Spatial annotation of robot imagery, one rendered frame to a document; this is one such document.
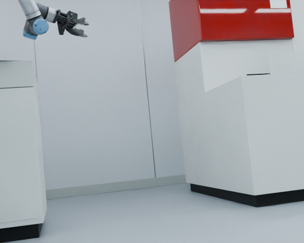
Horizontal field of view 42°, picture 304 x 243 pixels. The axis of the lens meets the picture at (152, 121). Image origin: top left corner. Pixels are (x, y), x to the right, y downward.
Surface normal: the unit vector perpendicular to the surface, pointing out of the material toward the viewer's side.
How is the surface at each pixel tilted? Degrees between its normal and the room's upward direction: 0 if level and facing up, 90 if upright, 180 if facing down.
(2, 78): 90
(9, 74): 90
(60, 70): 90
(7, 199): 90
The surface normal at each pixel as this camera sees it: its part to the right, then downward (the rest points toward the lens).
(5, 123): 0.23, -0.09
